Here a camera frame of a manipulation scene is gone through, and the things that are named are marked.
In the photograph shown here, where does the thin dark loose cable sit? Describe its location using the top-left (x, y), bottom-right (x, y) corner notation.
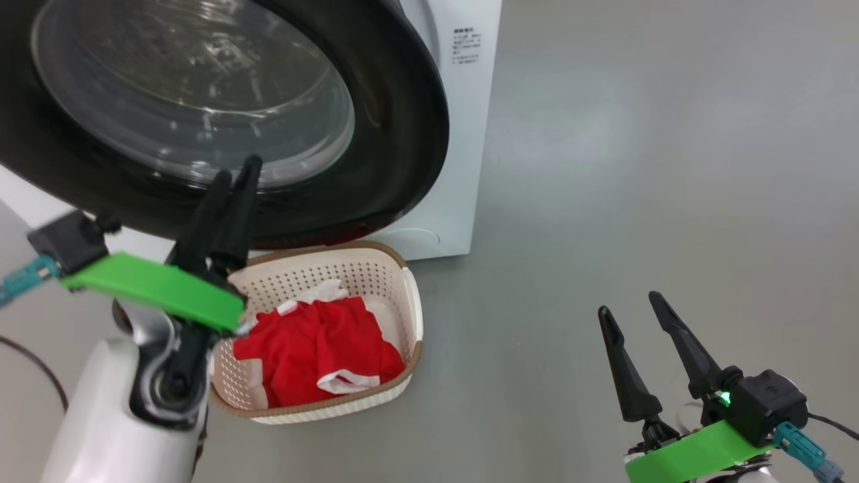
top-left (0, 334), bottom-right (70, 414)

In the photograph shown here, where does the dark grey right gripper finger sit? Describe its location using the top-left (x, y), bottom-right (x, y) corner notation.
top-left (648, 290), bottom-right (744, 401)
top-left (597, 306), bottom-right (680, 443)

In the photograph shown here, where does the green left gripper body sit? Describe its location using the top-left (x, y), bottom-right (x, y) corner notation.
top-left (59, 252), bottom-right (246, 334)

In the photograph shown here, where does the cream perforated basket brown rim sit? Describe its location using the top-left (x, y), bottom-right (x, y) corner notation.
top-left (209, 240), bottom-right (424, 425)

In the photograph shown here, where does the black round glass washer door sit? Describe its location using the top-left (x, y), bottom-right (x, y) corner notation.
top-left (0, 0), bottom-right (450, 250)

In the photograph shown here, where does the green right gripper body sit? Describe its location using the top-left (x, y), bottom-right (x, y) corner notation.
top-left (624, 419), bottom-right (780, 483)

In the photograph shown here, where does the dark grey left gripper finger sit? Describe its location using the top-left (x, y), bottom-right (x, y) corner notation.
top-left (164, 170), bottom-right (233, 274)
top-left (209, 155), bottom-right (264, 277)

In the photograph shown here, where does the teal plug camera cable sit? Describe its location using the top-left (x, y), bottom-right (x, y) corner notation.
top-left (772, 411), bottom-right (859, 483)
top-left (0, 255), bottom-right (62, 304)

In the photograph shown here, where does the red and white garment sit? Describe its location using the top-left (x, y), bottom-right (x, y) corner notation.
top-left (233, 278), bottom-right (407, 409)

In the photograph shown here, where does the white front-load washing machine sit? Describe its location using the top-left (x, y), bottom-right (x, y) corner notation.
top-left (0, 0), bottom-right (503, 261)

